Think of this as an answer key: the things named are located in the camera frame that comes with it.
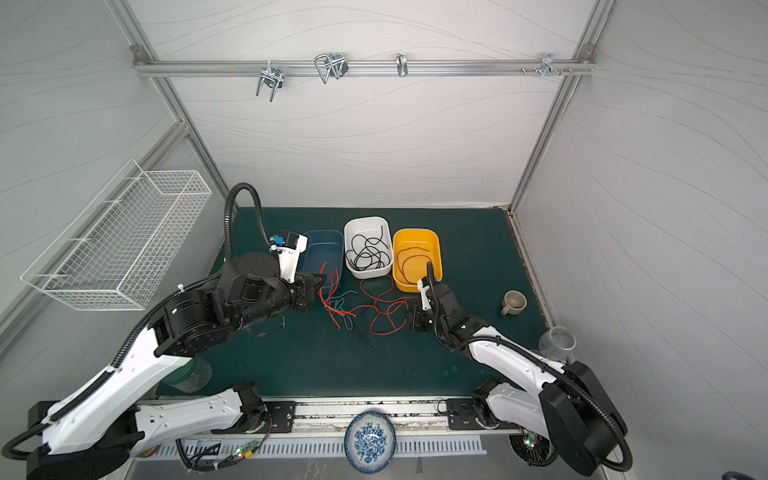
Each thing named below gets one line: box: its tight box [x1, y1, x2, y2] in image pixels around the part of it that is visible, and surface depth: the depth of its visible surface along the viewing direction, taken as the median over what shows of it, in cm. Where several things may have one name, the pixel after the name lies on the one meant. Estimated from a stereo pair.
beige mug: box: [500, 290, 528, 316], surface depth 92 cm
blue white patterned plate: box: [344, 410, 397, 474], surface depth 70 cm
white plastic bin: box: [344, 216, 394, 279], surface depth 107 cm
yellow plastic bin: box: [392, 228, 443, 293], surface depth 107 cm
